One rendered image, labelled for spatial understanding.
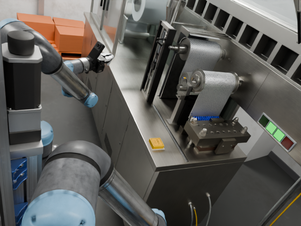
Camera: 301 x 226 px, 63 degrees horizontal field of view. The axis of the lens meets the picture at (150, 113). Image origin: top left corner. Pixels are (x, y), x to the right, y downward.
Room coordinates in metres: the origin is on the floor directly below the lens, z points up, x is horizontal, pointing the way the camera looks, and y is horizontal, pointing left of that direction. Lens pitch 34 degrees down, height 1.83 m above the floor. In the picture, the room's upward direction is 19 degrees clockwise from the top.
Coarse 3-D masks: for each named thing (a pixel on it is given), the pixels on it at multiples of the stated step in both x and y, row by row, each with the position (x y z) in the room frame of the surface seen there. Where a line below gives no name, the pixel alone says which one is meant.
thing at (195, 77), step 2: (194, 74) 1.35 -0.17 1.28; (196, 74) 1.34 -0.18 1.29; (192, 76) 1.36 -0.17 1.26; (194, 76) 1.34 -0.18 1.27; (196, 76) 1.33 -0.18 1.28; (198, 76) 1.33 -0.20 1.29; (192, 78) 1.35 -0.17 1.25; (194, 78) 1.34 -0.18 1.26; (196, 78) 1.33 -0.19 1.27; (198, 78) 1.32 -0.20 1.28; (200, 78) 1.32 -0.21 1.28; (192, 80) 1.35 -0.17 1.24; (194, 80) 1.33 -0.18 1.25; (196, 80) 1.32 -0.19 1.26; (198, 80) 1.31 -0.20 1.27; (200, 80) 1.32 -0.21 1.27; (198, 82) 1.31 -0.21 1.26; (200, 82) 1.31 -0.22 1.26; (192, 84) 1.34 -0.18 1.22; (194, 84) 1.32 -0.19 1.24; (196, 84) 1.31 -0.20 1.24; (198, 84) 1.31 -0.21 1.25; (192, 86) 1.33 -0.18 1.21; (194, 86) 1.31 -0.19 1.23; (196, 86) 1.31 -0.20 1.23; (198, 86) 1.32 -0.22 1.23
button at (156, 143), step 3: (150, 138) 1.10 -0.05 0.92; (153, 138) 1.11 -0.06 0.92; (156, 138) 1.12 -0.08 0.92; (159, 138) 1.13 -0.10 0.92; (150, 141) 1.08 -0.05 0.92; (153, 141) 1.08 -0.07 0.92; (156, 141) 1.09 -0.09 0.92; (159, 141) 1.10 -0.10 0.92; (150, 144) 1.07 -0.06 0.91; (153, 144) 1.06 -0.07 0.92; (156, 144) 1.07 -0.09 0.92; (159, 144) 1.08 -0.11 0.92; (162, 144) 1.08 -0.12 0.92; (153, 147) 1.04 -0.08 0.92; (156, 147) 1.05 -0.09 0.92; (159, 147) 1.06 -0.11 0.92; (162, 147) 1.07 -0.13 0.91
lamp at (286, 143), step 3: (285, 138) 1.13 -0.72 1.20; (282, 141) 1.13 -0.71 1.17; (285, 141) 1.12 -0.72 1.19; (288, 141) 1.11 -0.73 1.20; (291, 141) 1.10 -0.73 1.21; (282, 144) 1.12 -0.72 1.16; (285, 144) 1.11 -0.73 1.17; (288, 144) 1.10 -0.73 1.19; (291, 144) 1.09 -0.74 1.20; (285, 147) 1.10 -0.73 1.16; (288, 147) 1.09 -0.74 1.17
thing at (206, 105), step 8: (200, 96) 1.30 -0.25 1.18; (208, 96) 1.33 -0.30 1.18; (216, 96) 1.37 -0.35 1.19; (224, 96) 1.40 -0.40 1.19; (200, 104) 1.32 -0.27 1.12; (208, 104) 1.35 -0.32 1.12; (216, 104) 1.38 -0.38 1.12; (224, 104) 1.42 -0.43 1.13; (192, 112) 1.30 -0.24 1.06; (200, 112) 1.33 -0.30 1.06; (208, 112) 1.36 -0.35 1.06; (216, 112) 1.40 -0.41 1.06
